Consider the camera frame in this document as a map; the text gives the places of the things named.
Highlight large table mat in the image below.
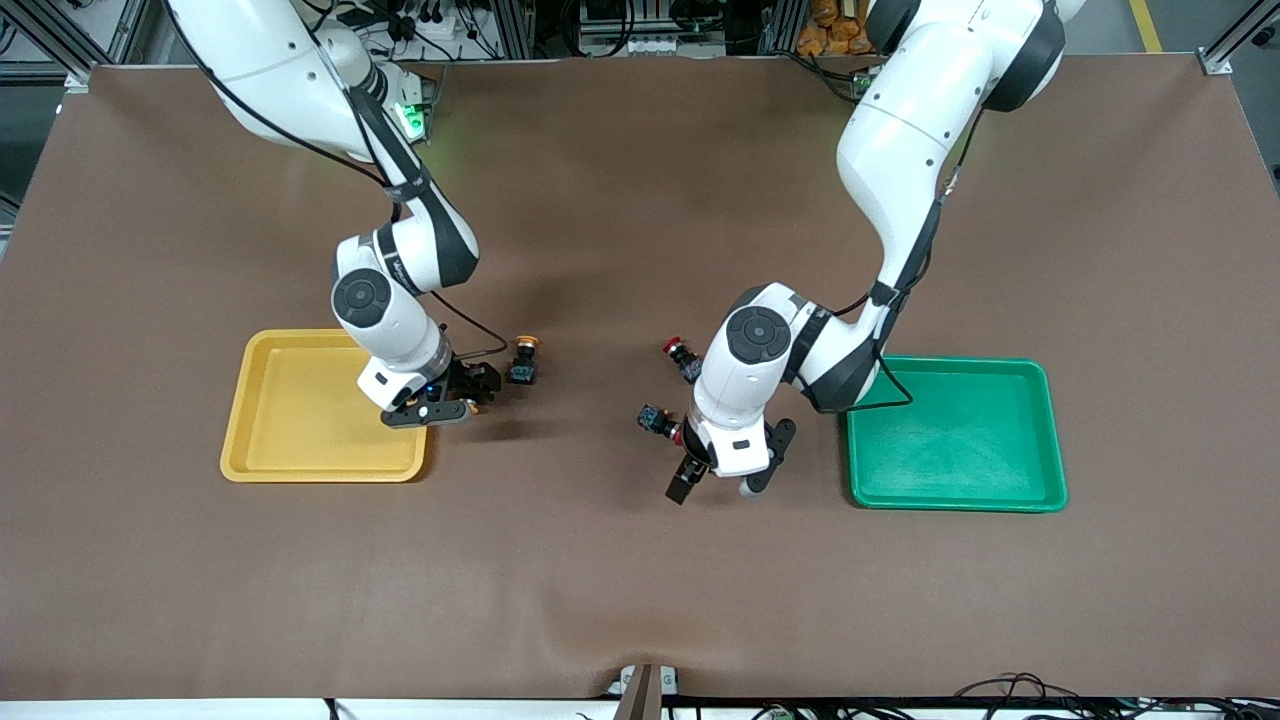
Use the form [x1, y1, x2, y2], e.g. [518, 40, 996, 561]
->
[0, 55, 1280, 701]

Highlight yellow plastic tray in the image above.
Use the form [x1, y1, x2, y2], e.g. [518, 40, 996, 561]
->
[220, 328, 433, 484]

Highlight metal table clamp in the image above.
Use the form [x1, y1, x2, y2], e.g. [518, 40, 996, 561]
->
[603, 663, 683, 720]

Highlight green plastic tray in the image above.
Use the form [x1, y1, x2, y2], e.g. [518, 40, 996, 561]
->
[845, 356, 1069, 513]

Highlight white power strip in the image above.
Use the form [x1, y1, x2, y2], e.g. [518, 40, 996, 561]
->
[385, 8, 461, 49]

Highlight orange snack bag pile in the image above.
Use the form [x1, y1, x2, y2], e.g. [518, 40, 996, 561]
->
[797, 0, 873, 58]

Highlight red push button switch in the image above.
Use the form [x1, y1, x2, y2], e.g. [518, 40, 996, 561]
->
[636, 403, 689, 447]
[661, 337, 704, 385]

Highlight aluminium frame post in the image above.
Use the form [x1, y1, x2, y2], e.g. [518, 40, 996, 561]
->
[0, 0, 181, 93]
[760, 0, 801, 56]
[1198, 0, 1280, 77]
[488, 0, 536, 59]

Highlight black cable bundle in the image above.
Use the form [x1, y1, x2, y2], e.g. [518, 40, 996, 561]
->
[950, 674, 1280, 720]

